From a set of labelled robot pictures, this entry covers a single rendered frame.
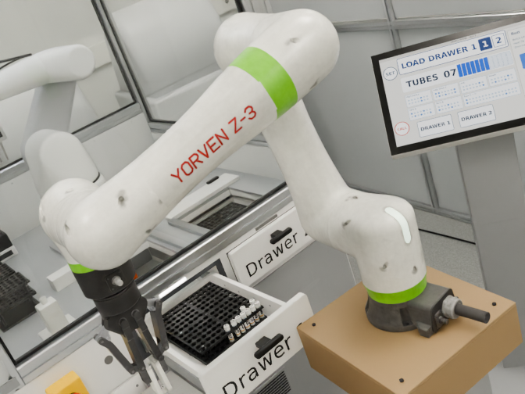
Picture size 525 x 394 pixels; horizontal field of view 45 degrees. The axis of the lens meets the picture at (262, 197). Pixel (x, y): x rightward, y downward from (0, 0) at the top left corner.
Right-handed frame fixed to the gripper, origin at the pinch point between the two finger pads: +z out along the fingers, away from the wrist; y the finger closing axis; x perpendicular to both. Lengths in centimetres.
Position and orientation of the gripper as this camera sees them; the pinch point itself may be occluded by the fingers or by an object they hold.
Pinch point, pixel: (156, 376)
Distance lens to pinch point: 119.9
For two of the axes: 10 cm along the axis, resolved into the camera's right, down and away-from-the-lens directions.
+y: 7.5, -4.7, 4.5
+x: -5.8, -1.6, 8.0
